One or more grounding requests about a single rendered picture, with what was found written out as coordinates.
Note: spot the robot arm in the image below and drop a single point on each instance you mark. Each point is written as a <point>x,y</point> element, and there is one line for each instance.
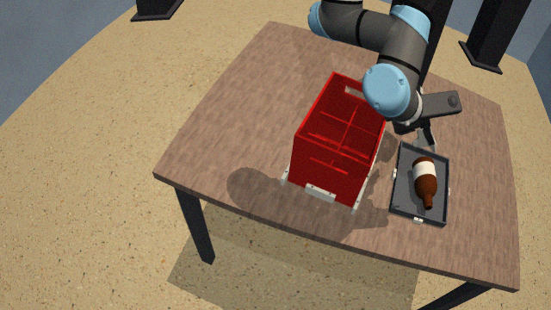
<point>401,39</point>

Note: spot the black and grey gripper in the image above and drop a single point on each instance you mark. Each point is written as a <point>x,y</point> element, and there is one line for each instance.
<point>425,134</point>

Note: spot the brown bottle with white label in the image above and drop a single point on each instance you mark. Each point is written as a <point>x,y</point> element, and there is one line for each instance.
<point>425,183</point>

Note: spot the red plastic crate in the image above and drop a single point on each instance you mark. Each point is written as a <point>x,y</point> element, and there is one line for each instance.
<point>338,107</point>

